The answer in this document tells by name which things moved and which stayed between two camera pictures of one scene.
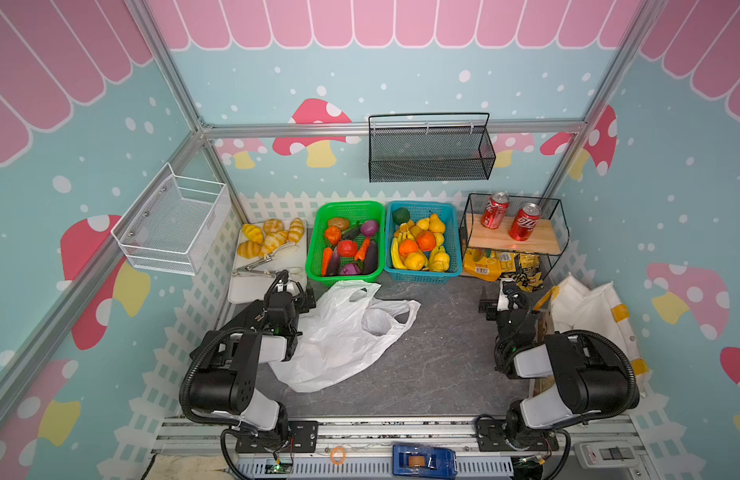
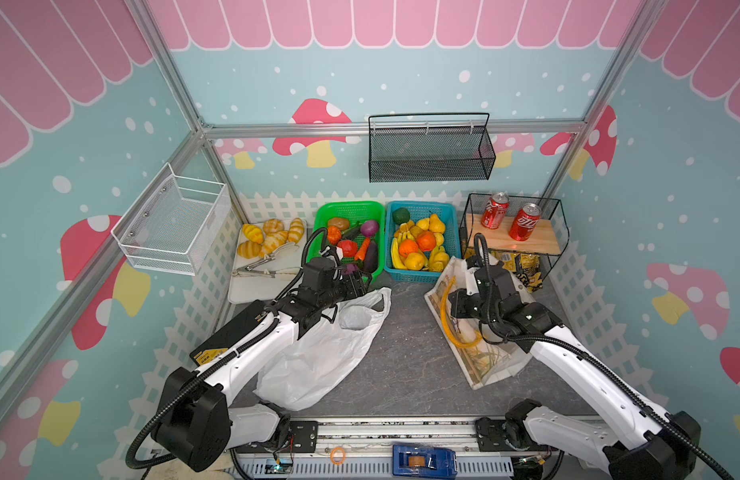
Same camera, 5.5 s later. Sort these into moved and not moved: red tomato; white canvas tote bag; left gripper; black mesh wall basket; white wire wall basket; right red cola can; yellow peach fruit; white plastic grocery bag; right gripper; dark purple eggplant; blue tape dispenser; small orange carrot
Moved: left gripper; white plastic grocery bag; white canvas tote bag; right gripper
Not moved: right red cola can; red tomato; small orange carrot; yellow peach fruit; white wire wall basket; dark purple eggplant; blue tape dispenser; black mesh wall basket
